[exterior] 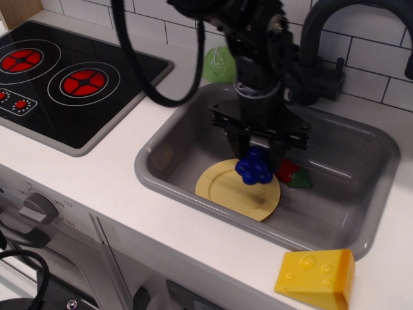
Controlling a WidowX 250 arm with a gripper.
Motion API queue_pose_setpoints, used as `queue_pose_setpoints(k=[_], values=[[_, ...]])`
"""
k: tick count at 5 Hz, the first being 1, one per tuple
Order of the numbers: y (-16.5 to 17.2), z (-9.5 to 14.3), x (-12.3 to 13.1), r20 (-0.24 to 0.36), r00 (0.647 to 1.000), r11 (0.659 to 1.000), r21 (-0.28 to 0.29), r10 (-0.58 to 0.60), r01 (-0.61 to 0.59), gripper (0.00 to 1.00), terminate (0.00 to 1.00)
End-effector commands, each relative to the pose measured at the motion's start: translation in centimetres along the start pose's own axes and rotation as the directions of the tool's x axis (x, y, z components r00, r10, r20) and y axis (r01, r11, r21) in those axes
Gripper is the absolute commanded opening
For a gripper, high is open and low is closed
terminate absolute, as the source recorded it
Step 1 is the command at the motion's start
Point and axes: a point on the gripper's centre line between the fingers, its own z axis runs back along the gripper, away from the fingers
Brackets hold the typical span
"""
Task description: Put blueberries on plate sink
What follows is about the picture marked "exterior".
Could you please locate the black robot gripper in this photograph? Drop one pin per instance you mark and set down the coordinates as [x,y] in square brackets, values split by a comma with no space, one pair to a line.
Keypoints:
[261,113]

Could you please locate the blue toy blueberries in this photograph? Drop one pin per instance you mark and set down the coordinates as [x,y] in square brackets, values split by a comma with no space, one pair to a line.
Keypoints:
[254,167]

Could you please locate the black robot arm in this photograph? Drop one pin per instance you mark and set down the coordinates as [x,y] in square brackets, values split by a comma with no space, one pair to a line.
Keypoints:
[259,40]

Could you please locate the yellow toy plate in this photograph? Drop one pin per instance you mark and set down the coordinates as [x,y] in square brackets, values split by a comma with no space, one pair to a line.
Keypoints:
[222,185]

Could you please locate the grey plastic sink basin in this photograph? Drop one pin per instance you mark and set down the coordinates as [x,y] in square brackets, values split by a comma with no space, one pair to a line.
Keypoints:
[351,167]

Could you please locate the red toy chili pepper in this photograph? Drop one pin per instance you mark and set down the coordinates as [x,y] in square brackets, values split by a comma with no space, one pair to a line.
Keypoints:
[292,174]

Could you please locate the dark grey faucet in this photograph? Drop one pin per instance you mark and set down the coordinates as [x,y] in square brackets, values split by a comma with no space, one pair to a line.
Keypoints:
[313,80]

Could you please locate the green toy cabbage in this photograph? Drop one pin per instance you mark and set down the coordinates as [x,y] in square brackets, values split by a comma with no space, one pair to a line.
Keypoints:
[219,66]

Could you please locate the yellow toy cheese wedge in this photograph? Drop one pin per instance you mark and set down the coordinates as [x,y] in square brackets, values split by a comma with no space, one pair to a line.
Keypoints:
[320,278]

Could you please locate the grey toy oven front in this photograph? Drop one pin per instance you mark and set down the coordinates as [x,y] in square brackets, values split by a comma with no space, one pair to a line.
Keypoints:
[80,257]

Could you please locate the black toy stovetop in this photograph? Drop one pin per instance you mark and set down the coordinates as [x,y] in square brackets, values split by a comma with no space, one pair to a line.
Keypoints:
[62,89]

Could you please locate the grey oven knob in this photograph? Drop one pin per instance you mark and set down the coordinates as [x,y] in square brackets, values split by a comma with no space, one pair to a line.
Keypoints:
[38,209]

